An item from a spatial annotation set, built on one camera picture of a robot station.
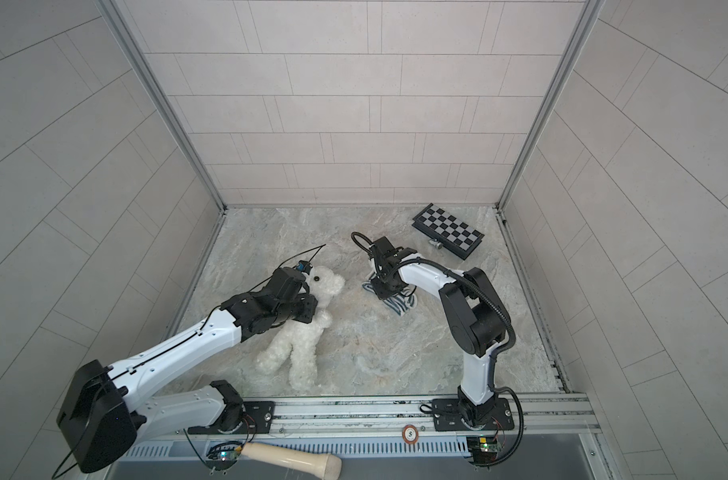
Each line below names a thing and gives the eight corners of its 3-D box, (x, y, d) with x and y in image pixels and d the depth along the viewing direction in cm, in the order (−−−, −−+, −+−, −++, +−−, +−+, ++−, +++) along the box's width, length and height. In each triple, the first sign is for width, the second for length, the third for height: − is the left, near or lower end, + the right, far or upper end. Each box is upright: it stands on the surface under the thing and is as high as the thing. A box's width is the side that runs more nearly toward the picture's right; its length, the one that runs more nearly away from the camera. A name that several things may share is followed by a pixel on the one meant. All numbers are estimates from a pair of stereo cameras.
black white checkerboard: (410, 224, 113) (411, 219, 110) (429, 207, 118) (430, 202, 116) (465, 260, 102) (467, 255, 100) (483, 239, 108) (485, 234, 106)
